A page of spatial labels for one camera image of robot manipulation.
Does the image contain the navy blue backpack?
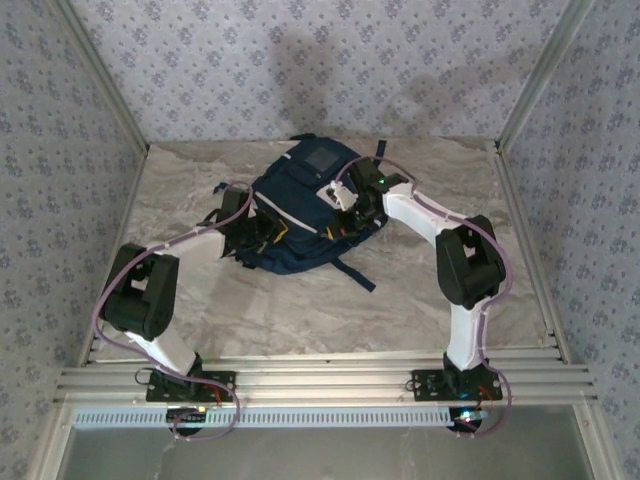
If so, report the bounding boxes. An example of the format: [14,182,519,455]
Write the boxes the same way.
[197,133,389,294]

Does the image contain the grey metal panel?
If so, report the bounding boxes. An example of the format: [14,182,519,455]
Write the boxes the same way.
[37,404,619,480]

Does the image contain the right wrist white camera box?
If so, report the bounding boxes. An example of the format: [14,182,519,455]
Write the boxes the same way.
[323,182,359,211]

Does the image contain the aluminium table side rail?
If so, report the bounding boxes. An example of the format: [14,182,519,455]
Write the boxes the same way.
[78,144,150,366]
[494,142,572,364]

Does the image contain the aluminium frame rail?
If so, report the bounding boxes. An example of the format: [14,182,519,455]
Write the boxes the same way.
[54,352,599,407]

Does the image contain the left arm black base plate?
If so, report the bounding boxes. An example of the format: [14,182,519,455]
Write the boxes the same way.
[145,369,237,404]

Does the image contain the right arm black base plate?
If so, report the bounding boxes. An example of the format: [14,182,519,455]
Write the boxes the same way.
[410,368,504,403]

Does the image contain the grey slotted cable duct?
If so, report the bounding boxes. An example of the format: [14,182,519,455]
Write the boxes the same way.
[73,405,482,430]

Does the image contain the aluminium corner post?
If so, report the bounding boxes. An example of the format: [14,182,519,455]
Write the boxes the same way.
[494,0,596,151]
[49,0,150,151]

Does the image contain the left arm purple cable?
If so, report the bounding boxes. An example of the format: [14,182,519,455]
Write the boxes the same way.
[92,181,255,442]

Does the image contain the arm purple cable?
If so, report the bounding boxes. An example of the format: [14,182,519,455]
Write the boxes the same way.
[333,156,517,440]
[92,181,255,442]

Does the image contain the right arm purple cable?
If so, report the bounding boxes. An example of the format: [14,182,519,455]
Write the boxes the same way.
[333,156,517,440]

